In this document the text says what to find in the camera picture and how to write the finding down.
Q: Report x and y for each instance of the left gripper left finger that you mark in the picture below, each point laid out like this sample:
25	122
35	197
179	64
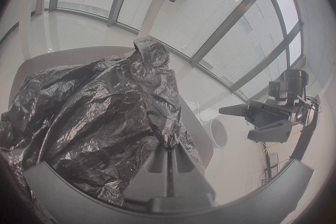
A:
152	181

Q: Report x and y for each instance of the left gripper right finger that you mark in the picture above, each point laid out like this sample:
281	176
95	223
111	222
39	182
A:
187	181

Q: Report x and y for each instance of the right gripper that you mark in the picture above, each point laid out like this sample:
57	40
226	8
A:
270	114

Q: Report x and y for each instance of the black plastic bag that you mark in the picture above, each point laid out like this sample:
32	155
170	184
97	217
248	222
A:
91	112

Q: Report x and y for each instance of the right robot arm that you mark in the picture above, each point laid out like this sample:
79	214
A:
296	81

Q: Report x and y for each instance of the window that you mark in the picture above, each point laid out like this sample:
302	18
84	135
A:
210	20

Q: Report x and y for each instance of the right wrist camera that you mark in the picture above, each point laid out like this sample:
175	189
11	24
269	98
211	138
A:
275	89

